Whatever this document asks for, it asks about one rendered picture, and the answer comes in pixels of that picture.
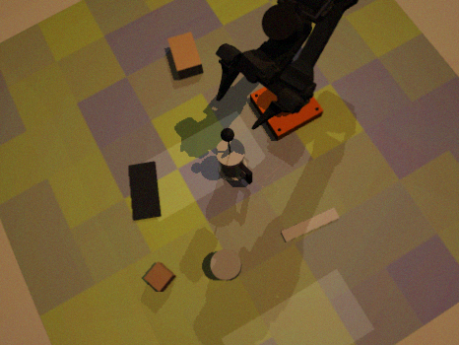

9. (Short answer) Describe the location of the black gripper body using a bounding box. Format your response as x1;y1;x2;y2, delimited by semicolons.
216;38;304;113

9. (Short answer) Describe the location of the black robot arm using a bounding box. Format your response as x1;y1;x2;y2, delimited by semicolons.
235;0;358;105

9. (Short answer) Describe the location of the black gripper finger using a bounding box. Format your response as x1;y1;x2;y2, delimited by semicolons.
217;60;240;101
252;101;290;129

